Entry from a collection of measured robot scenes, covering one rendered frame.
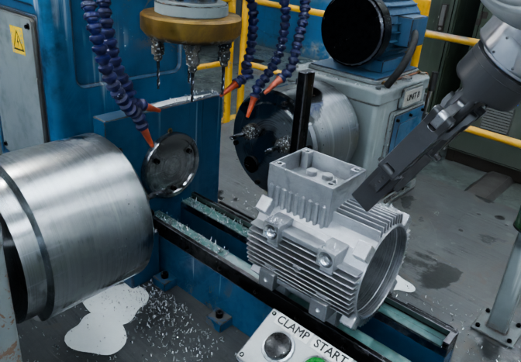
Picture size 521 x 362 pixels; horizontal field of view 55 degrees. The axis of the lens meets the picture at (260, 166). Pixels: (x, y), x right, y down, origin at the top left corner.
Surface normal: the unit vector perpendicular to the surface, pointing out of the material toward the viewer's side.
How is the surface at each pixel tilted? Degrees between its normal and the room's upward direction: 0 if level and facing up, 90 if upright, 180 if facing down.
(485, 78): 91
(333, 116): 51
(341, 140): 77
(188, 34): 90
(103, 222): 66
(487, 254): 0
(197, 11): 90
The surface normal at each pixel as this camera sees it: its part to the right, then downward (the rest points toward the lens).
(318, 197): -0.64, 0.28
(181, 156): 0.75, 0.33
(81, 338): 0.07, -0.90
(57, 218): 0.65, -0.26
